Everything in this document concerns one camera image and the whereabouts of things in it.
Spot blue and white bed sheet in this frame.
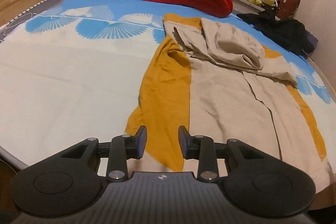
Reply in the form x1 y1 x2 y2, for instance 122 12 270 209
1 0 335 169

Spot beige and mustard garment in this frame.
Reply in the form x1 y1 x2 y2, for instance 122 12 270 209
126 14 335 192

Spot dark red plush cushion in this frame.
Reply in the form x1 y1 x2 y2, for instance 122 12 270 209
276 0 301 20

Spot purple box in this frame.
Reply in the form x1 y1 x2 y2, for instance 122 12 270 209
307 33 318 51

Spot black clothes pile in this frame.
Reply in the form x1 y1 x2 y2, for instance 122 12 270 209
237 9 315 56

